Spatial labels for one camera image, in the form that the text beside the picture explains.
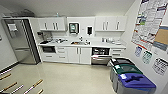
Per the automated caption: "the stainless steel dishwasher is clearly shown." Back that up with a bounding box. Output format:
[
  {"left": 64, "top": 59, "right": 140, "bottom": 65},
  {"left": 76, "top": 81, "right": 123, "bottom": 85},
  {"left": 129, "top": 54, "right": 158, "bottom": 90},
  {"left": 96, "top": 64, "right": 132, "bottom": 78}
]
[{"left": 90, "top": 46, "right": 113, "bottom": 66}]

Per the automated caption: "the white two-door sink cabinet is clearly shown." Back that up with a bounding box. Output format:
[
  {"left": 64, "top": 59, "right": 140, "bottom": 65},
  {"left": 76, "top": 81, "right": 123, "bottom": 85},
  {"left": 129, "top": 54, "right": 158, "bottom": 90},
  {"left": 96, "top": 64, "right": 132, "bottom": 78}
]
[{"left": 66, "top": 46, "right": 93, "bottom": 65}]

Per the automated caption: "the chrome faucet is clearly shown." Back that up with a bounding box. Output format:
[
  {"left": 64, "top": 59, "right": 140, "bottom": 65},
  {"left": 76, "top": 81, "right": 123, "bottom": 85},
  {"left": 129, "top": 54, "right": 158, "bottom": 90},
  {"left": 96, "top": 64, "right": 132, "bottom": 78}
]
[{"left": 78, "top": 35, "right": 84, "bottom": 43}]

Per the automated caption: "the black soap dispenser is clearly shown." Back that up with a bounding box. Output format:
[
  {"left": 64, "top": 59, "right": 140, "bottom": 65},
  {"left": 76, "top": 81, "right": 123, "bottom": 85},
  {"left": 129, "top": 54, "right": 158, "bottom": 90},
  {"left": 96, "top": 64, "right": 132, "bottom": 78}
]
[{"left": 87, "top": 26, "right": 93, "bottom": 36}]

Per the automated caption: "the small glass jar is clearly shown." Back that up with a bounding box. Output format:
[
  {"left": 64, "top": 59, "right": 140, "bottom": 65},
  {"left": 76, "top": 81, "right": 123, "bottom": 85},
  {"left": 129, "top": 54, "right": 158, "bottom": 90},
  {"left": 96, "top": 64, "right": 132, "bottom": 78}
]
[{"left": 101, "top": 36, "right": 106, "bottom": 43}]

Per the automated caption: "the paper towel dispenser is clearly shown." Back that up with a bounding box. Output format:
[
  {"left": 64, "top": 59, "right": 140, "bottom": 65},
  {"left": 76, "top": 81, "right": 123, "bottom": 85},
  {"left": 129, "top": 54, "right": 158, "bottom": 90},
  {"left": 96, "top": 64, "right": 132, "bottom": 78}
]
[{"left": 68, "top": 22, "right": 81, "bottom": 36}]

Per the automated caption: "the white drawer stack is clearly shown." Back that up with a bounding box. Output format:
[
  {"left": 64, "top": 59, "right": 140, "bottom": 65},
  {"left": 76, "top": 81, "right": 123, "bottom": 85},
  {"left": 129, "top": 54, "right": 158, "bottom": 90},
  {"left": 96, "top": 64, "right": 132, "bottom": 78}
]
[
  {"left": 55, "top": 46, "right": 69, "bottom": 64},
  {"left": 110, "top": 47, "right": 126, "bottom": 58}
]

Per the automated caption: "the dish rack with items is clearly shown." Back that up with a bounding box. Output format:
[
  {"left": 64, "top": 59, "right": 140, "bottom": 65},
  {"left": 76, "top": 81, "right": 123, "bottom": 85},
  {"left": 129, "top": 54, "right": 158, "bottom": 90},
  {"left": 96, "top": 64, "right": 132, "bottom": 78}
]
[{"left": 54, "top": 37, "right": 68, "bottom": 45}]

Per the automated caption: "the white paper pile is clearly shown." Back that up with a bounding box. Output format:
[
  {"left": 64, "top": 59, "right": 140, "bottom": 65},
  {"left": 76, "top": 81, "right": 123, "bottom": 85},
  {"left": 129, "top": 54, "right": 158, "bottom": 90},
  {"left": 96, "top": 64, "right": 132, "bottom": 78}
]
[{"left": 113, "top": 40, "right": 123, "bottom": 46}]

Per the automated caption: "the built-in black microwave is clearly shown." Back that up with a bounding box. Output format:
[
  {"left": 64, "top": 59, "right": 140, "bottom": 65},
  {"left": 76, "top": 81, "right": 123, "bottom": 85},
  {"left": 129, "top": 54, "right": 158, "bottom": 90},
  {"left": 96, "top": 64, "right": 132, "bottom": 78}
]
[{"left": 41, "top": 45, "right": 57, "bottom": 54}]

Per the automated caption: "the white drawer under microwave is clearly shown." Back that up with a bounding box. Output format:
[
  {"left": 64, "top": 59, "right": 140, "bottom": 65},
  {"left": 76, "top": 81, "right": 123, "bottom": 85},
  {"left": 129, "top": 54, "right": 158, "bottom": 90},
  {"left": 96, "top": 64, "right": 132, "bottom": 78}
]
[{"left": 41, "top": 52, "right": 58, "bottom": 63}]

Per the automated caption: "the black lid waste bin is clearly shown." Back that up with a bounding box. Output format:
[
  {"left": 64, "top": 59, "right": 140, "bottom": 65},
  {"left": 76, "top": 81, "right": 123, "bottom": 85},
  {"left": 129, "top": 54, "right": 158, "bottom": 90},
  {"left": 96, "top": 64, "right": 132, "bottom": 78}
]
[{"left": 109, "top": 57, "right": 135, "bottom": 83}]

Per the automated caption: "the green lid waste bin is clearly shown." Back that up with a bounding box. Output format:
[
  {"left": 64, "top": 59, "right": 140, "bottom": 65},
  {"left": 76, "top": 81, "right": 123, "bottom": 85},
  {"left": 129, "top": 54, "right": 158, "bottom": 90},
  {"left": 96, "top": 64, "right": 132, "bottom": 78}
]
[{"left": 112, "top": 63, "right": 144, "bottom": 93}]

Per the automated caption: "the stainless steel refrigerator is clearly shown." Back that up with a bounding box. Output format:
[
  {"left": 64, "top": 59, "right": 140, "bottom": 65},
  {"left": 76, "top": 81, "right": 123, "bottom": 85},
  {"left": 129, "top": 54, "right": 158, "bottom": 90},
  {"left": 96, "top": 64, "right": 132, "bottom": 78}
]
[{"left": 2, "top": 17, "right": 42, "bottom": 66}]

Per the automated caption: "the black white waste sign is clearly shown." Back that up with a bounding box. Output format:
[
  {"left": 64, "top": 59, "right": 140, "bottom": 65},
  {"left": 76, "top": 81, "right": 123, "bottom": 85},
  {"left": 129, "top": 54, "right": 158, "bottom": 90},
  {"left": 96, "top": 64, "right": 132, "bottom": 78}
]
[{"left": 152, "top": 57, "right": 168, "bottom": 77}]

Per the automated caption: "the white wall cabinet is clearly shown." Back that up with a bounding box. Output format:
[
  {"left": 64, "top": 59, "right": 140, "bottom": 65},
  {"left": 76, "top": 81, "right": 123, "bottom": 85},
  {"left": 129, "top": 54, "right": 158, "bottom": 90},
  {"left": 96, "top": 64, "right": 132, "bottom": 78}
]
[
  {"left": 37, "top": 16, "right": 68, "bottom": 33},
  {"left": 94, "top": 15, "right": 128, "bottom": 33}
]

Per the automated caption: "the foosball rod wooden handle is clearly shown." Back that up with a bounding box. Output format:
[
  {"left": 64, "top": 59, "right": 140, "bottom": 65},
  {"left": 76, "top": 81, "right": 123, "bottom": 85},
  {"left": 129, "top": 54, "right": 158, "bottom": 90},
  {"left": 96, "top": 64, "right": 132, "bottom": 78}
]
[
  {"left": 0, "top": 81, "right": 18, "bottom": 93},
  {"left": 23, "top": 78, "right": 45, "bottom": 94},
  {"left": 0, "top": 72, "right": 13, "bottom": 82},
  {"left": 36, "top": 88, "right": 45, "bottom": 94}
]

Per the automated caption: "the wall notice poster board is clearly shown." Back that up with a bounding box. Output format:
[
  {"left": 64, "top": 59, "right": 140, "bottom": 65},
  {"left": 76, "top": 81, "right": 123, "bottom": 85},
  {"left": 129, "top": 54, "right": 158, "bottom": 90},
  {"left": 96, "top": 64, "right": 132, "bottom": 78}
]
[{"left": 130, "top": 0, "right": 168, "bottom": 52}]

